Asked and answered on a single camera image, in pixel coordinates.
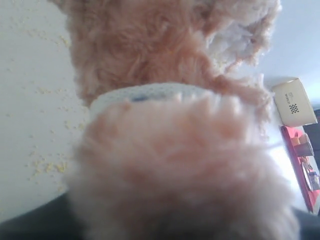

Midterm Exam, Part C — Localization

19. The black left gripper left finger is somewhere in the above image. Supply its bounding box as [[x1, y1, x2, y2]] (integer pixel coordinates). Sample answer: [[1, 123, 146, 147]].
[[0, 193, 83, 240]]

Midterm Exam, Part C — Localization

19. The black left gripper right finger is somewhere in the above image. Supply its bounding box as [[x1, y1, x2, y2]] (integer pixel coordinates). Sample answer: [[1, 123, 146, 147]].
[[293, 208, 320, 240]]

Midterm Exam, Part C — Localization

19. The tan teddy bear striped sweater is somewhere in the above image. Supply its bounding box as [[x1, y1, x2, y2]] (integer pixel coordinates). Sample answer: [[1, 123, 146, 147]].
[[54, 0, 300, 240]]

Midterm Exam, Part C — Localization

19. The red background object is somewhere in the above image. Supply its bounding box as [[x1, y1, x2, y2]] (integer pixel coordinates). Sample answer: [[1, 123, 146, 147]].
[[278, 126, 320, 215]]

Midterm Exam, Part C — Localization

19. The beige cardboard box checker mark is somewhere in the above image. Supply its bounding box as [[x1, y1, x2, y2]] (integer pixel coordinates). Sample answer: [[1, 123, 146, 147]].
[[272, 78, 318, 128]]

